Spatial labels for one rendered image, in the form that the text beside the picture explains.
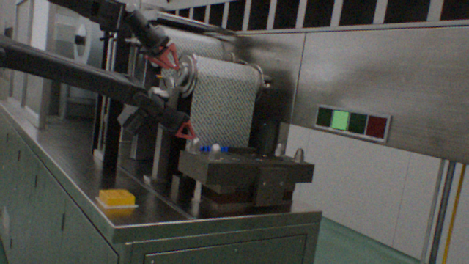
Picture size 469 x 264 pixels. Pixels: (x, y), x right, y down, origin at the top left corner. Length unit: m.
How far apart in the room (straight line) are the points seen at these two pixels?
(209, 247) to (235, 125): 0.44
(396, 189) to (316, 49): 2.69
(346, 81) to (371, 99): 0.10
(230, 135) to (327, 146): 3.06
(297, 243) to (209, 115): 0.47
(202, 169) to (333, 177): 3.27
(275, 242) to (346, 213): 3.02
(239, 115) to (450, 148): 0.63
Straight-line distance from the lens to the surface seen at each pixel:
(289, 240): 1.25
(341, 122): 1.20
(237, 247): 1.13
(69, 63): 1.02
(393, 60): 1.14
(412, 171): 3.79
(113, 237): 0.94
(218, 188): 1.12
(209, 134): 1.28
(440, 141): 1.05
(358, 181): 4.09
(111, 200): 1.05
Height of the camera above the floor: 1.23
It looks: 7 degrees down
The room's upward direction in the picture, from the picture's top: 8 degrees clockwise
